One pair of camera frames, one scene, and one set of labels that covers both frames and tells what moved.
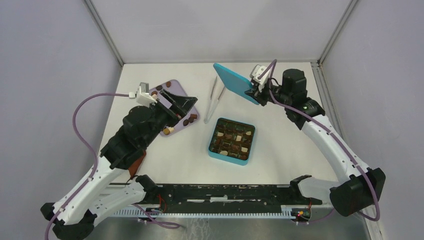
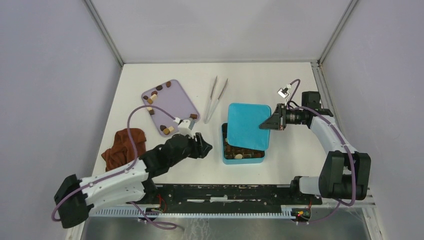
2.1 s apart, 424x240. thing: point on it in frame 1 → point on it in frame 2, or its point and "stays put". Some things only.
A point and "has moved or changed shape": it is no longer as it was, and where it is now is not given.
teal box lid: x=236 y=83 → x=243 y=122
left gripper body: x=166 y=116 → x=198 y=151
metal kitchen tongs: x=208 y=115 stays put
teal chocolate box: x=232 y=141 has moved or changed shape
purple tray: x=174 y=87 stays put
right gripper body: x=265 y=95 → x=282 y=110
